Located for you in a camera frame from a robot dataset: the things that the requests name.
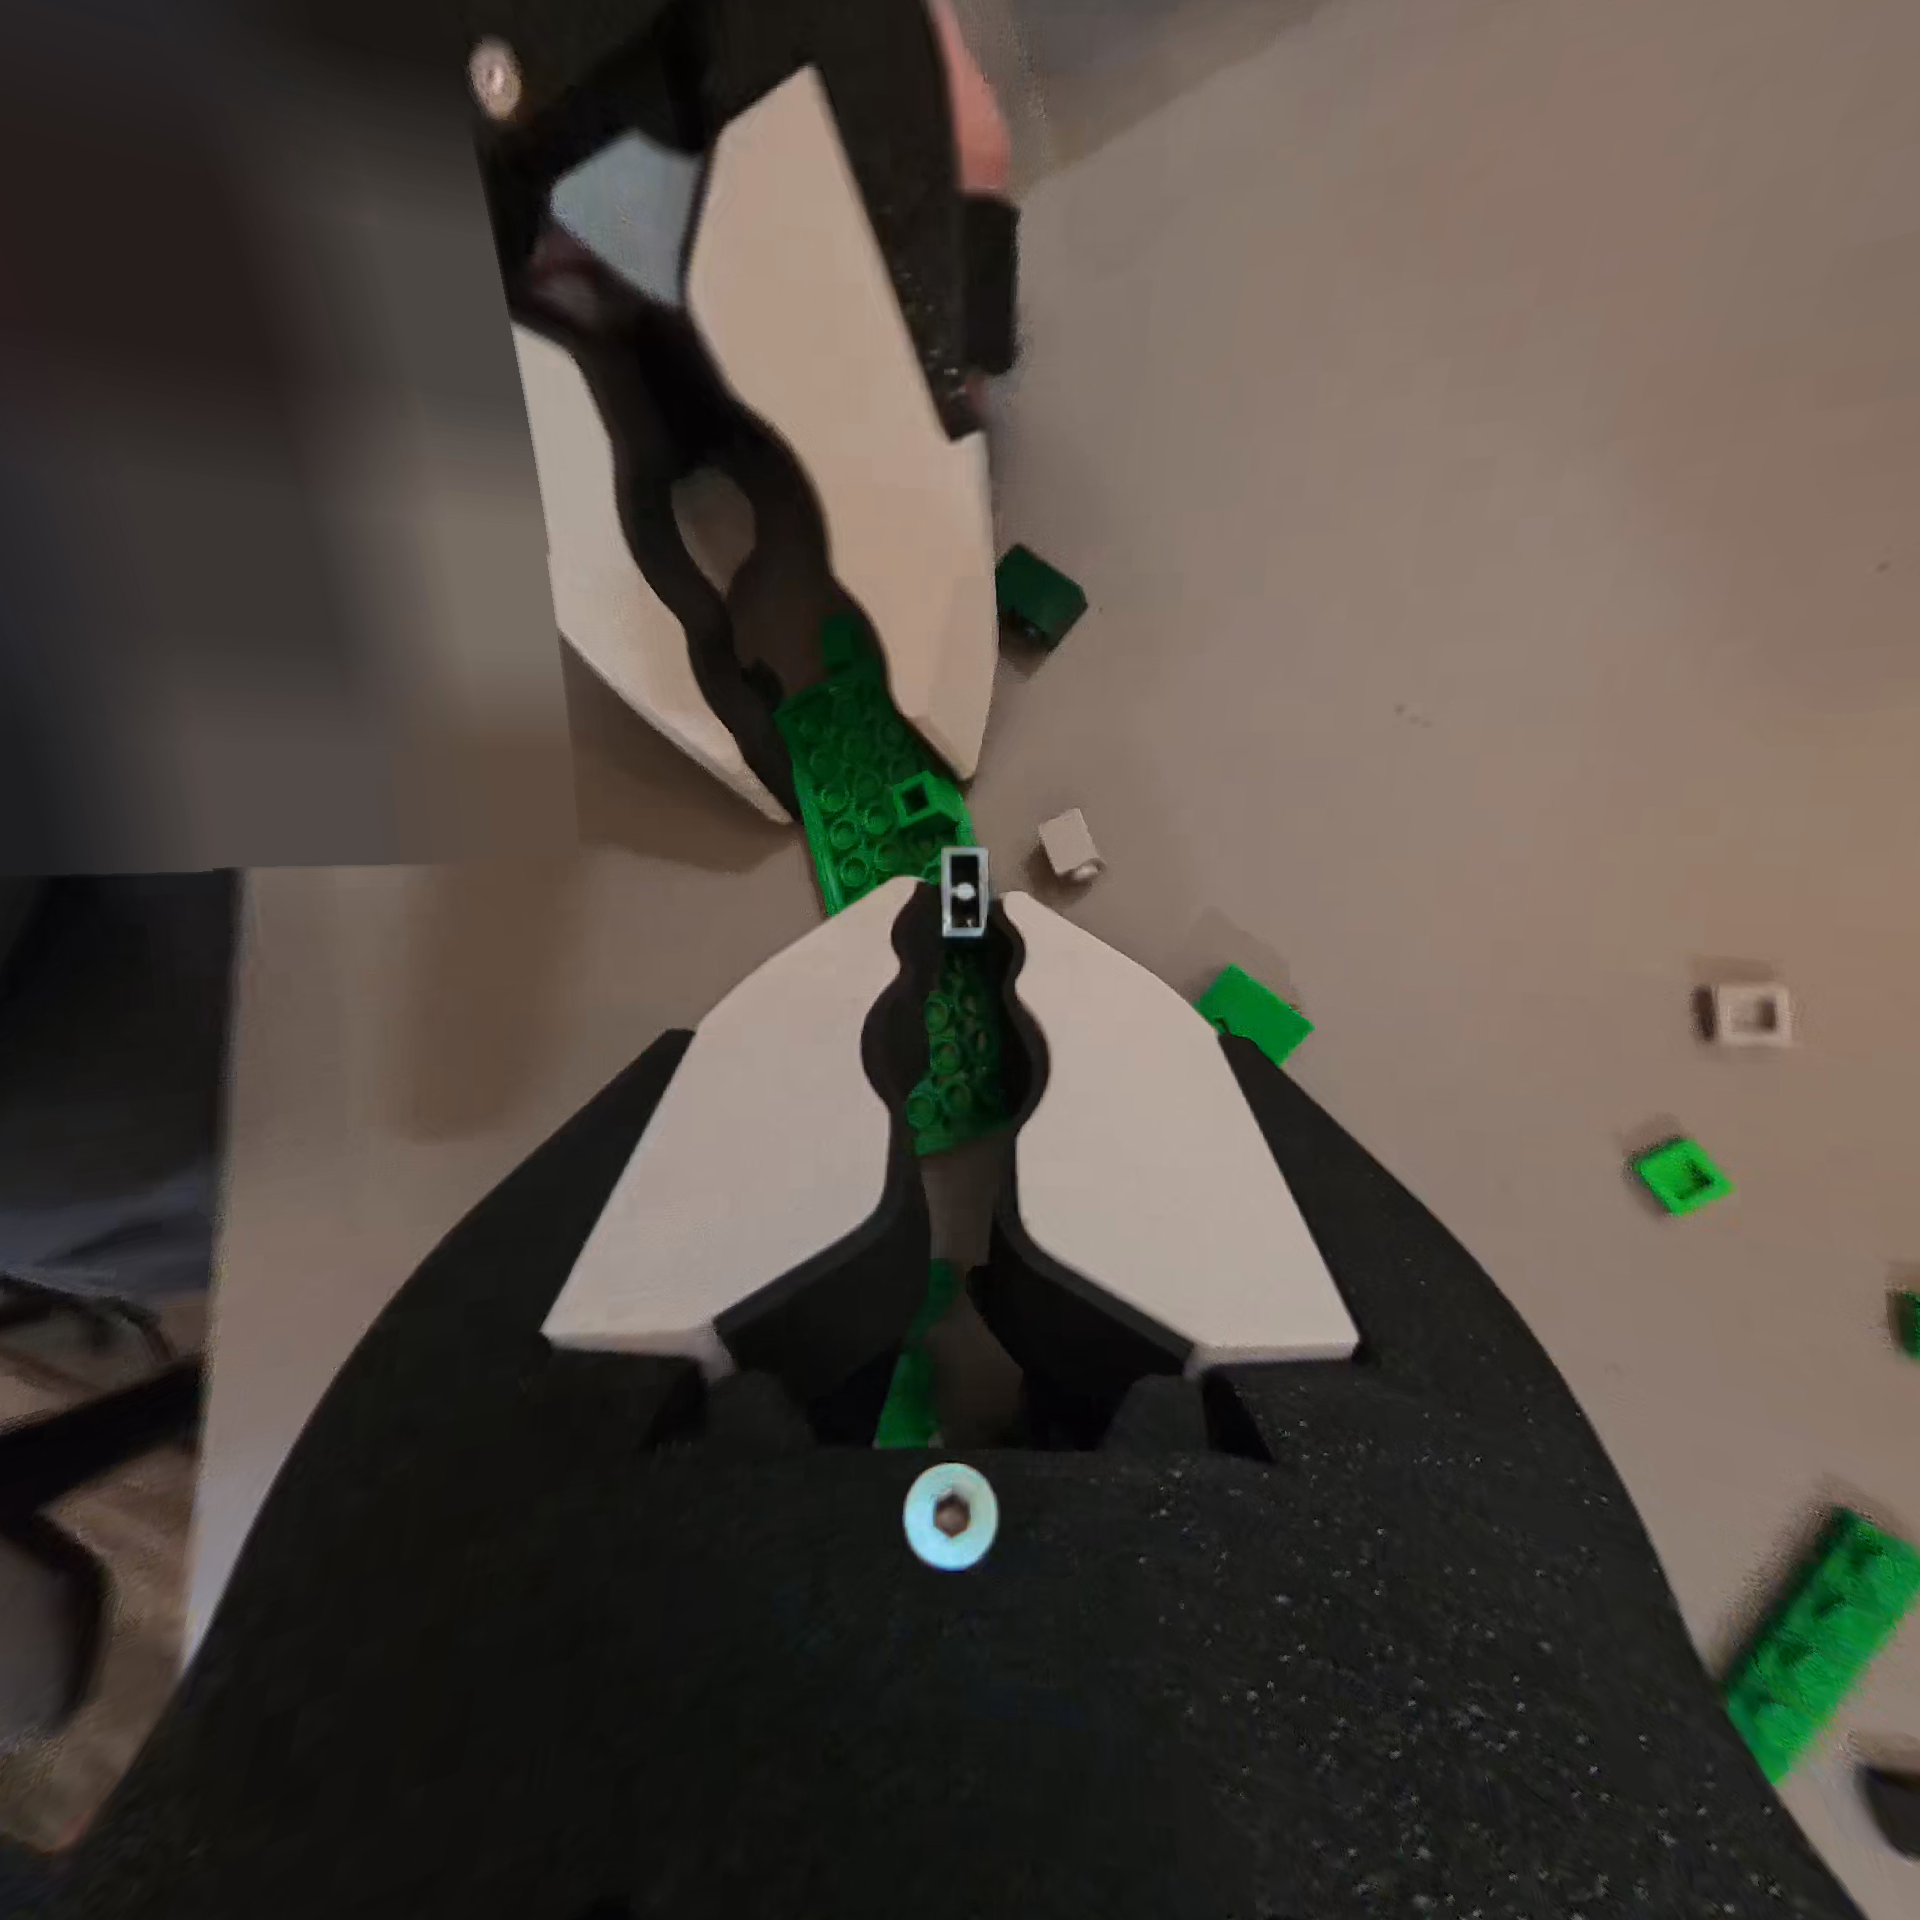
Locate large green brick plate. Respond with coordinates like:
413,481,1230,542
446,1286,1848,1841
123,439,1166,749
770,605,1053,1452

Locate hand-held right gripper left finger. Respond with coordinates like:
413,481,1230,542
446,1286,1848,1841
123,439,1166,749
539,877,934,1413

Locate grey desk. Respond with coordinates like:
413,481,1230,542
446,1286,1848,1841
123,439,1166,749
180,0,1920,1920

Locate black chair base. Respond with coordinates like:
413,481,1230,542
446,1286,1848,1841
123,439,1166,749
0,1276,206,1742

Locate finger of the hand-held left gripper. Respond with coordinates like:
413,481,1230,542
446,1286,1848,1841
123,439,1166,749
681,63,1002,783
510,323,805,828

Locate long narrow green plate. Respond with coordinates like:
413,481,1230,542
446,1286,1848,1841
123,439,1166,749
1718,1507,1920,1787

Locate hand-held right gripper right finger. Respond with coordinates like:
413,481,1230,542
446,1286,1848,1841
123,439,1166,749
984,890,1363,1413

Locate dark green brick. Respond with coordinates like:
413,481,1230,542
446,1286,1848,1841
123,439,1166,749
993,542,1091,652

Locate person's left hand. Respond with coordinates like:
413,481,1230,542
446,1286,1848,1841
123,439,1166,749
922,0,1012,203

